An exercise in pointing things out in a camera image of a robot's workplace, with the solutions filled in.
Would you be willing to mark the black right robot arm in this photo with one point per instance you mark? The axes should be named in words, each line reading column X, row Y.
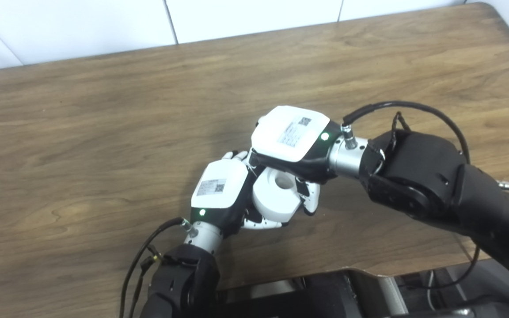
column 427, row 176

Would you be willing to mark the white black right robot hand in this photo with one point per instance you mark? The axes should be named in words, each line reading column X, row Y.
column 290, row 132

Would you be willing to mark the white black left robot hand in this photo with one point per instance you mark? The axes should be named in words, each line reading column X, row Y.
column 219, row 185

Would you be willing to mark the round white plastic piece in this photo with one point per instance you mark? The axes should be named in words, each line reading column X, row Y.
column 276, row 201

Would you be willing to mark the dark robot torso base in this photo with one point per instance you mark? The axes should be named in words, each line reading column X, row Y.
column 325, row 300

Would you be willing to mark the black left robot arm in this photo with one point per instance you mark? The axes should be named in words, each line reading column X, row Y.
column 184, row 278

